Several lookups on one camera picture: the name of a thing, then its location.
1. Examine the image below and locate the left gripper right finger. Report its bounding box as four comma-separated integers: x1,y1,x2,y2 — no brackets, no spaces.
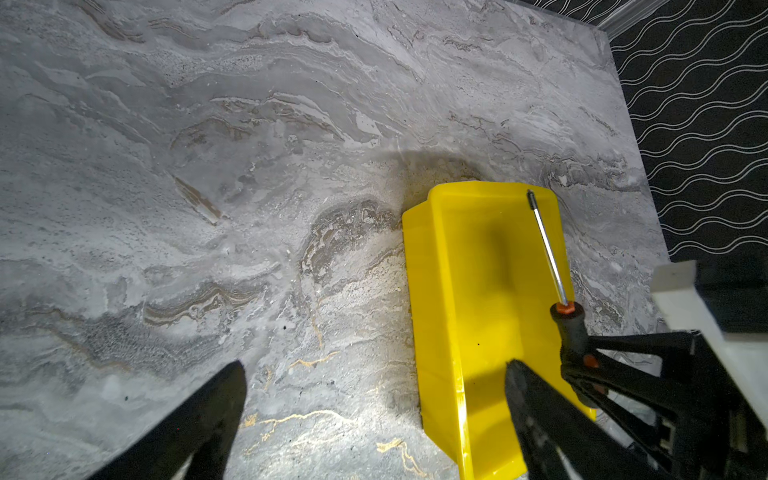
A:
504,360,660,479

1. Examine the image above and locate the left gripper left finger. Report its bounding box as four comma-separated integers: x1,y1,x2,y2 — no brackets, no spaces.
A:
91,361,247,479

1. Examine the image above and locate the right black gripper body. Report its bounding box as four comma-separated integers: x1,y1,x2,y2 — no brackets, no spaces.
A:
650,257,768,480

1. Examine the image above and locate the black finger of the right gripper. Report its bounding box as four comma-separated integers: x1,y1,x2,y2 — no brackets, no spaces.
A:
560,329,699,468

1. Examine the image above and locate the orange black handled screwdriver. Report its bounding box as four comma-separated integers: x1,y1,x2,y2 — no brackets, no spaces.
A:
526,190,589,366

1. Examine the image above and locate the yellow plastic bin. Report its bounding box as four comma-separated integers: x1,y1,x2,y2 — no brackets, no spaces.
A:
402,181,576,479

